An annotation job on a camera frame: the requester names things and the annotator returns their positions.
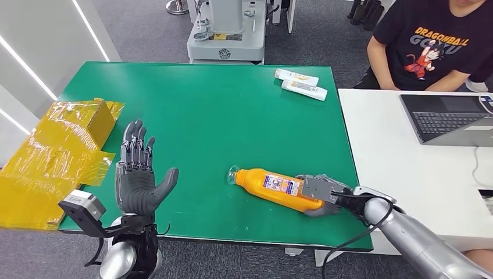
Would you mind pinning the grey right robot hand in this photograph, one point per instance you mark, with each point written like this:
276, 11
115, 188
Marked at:
319, 188

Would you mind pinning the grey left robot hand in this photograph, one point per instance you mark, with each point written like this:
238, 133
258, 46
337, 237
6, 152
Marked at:
134, 192

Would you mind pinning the orange bottle with clear cap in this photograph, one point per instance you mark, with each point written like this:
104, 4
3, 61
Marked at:
265, 186

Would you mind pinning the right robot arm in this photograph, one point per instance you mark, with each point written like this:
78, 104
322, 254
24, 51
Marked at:
416, 238

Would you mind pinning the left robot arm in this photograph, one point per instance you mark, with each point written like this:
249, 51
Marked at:
119, 262

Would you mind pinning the white desk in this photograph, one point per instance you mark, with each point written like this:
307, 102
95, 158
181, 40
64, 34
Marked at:
404, 165

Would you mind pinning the yellow taped cardboard box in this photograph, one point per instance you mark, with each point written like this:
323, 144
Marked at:
46, 161

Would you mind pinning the white tube with yellow label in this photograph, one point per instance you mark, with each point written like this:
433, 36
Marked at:
296, 77
304, 90

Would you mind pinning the dark grey laptop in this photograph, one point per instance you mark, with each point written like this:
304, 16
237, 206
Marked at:
443, 117

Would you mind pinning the black and white desk item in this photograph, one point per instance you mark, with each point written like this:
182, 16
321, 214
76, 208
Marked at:
487, 201

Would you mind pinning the white machine with column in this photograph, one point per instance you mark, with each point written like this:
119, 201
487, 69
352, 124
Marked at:
227, 44

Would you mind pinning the person's leg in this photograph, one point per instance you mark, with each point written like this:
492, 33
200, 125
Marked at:
481, 260

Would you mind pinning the person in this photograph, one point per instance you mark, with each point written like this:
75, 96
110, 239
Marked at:
423, 42

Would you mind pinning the white device with blue label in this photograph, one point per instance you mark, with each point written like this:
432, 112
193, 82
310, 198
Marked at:
487, 102

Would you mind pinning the chrome round stand base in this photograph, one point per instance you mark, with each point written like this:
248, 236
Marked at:
177, 7

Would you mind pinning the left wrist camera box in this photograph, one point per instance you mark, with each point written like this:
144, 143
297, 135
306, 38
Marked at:
83, 208

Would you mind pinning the white table bracket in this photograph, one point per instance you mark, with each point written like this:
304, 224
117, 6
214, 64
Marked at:
294, 252

